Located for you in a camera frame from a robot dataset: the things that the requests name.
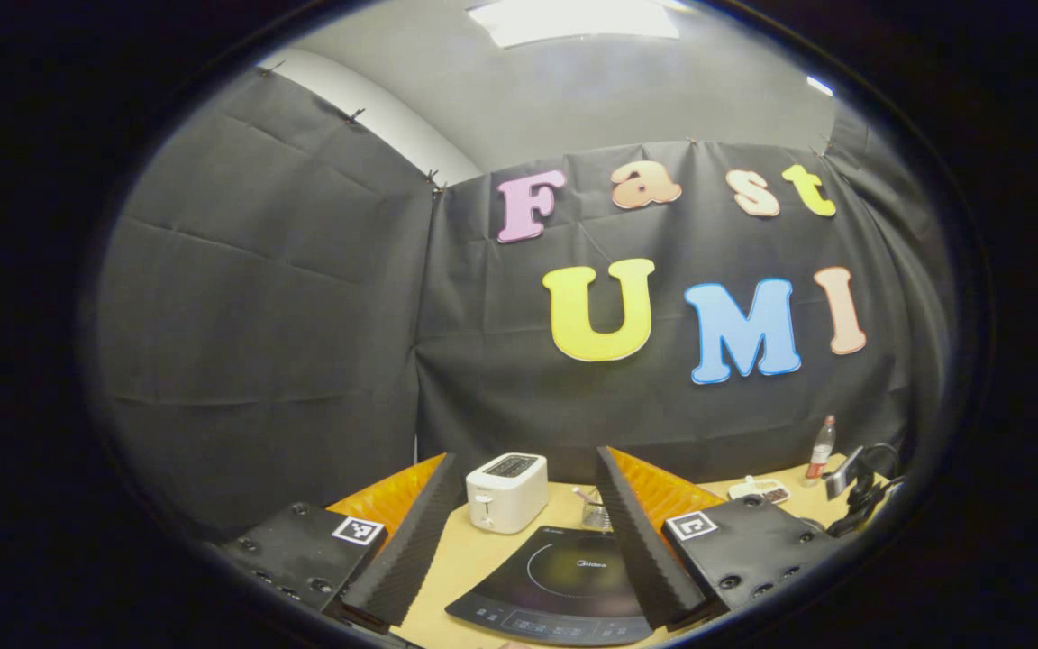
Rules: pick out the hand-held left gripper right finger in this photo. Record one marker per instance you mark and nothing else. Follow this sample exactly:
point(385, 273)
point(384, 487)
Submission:
point(641, 541)

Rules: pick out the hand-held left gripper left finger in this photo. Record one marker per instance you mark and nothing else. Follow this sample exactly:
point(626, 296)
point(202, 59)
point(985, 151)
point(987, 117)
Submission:
point(411, 550)

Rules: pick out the black induction cooktop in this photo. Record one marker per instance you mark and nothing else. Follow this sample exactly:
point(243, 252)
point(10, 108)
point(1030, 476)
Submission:
point(564, 577)

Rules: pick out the clear plastic water bottle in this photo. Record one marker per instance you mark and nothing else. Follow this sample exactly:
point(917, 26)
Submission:
point(820, 451)

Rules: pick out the pink striped straw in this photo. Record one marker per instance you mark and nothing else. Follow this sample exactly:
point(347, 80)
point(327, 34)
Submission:
point(584, 495)

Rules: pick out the white divided dish with beans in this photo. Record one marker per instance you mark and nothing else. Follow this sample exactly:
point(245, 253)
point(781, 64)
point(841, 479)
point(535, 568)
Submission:
point(760, 491)

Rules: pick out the white toaster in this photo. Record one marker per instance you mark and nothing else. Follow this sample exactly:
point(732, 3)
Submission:
point(508, 491)

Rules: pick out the black backdrop cloth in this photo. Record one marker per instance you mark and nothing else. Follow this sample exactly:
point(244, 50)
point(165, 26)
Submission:
point(303, 315)

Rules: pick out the ceiling light panel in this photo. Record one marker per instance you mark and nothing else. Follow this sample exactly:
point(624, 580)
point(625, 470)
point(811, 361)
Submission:
point(573, 20)

